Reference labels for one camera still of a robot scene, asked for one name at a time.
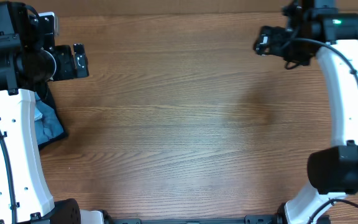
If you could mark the folded blue denim jeans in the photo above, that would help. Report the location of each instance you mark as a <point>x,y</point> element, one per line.
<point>48,127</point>

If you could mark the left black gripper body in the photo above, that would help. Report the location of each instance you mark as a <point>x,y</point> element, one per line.
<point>64,64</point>

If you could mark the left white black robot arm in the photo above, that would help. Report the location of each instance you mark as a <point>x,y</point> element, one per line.
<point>30,59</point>

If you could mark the folded black garment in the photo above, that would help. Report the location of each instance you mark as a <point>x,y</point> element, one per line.
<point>42,91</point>

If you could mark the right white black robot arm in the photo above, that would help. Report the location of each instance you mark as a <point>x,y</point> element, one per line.
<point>318,30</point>

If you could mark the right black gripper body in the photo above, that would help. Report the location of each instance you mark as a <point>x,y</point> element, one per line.
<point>263,40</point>

